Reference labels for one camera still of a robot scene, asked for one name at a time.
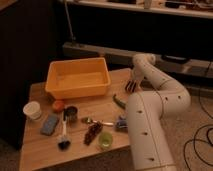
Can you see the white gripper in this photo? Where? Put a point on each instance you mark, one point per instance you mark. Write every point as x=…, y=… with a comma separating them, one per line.
x=136, y=78

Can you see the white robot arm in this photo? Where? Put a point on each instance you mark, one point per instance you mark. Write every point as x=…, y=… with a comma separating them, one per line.
x=150, y=150

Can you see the yellow plastic bin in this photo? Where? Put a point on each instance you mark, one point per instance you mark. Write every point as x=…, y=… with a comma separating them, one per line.
x=78, y=78

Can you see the metal spoon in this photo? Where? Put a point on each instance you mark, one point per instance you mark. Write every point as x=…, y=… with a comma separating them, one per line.
x=89, y=120

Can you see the brown grape bunch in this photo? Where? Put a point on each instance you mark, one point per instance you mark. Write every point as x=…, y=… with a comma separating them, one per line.
x=92, y=132

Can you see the green small cup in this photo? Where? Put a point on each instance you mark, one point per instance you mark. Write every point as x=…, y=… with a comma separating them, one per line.
x=105, y=140

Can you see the orange fruit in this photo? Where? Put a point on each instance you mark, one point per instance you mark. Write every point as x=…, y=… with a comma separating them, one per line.
x=58, y=105

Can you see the blue sponge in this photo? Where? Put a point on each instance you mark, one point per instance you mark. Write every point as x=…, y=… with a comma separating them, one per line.
x=49, y=125

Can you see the white paper cup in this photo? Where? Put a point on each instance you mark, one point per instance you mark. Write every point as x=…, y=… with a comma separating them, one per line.
x=32, y=110

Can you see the white shelf board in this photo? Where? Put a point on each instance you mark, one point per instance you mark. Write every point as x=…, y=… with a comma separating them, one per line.
x=152, y=6

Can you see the grey metal pole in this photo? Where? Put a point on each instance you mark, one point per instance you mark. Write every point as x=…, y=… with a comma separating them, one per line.
x=72, y=37

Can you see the long grey base rail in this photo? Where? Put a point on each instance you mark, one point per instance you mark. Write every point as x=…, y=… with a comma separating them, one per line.
x=192, y=68

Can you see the white handled black brush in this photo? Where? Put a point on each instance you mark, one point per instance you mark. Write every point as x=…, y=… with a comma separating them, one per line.
x=64, y=142

